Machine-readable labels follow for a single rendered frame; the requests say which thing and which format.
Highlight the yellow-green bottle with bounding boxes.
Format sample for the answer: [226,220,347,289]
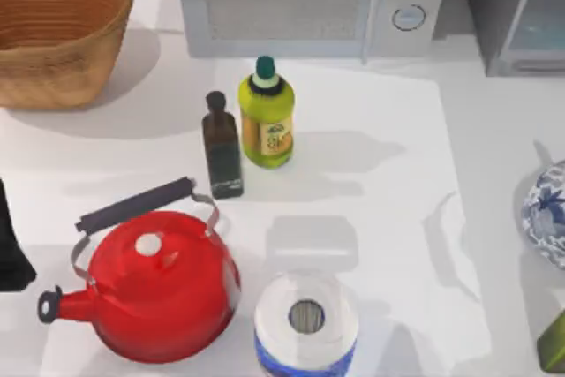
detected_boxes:
[238,56,296,170]

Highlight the dark glass bottle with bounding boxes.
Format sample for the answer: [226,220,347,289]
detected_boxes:
[201,90,245,200]

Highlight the pale microwave oven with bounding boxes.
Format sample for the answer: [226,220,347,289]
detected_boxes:
[172,0,453,64]

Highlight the white paper towel roll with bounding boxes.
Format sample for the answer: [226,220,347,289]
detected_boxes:
[253,268,359,377]

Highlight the red kettle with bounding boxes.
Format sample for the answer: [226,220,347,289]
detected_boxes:
[37,177,242,365]

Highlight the microwave knob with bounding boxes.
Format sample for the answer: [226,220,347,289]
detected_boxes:
[391,4,427,33]

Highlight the woven brown basket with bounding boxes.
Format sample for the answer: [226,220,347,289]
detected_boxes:
[0,0,135,110]

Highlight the blue and white porcelain bowl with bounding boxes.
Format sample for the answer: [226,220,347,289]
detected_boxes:
[522,162,565,270]

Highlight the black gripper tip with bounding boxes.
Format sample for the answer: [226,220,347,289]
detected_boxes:
[0,178,38,293]

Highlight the green box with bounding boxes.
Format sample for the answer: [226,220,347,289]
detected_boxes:
[536,310,565,373]

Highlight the microwave door handle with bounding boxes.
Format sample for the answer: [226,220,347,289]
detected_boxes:
[360,0,381,64]

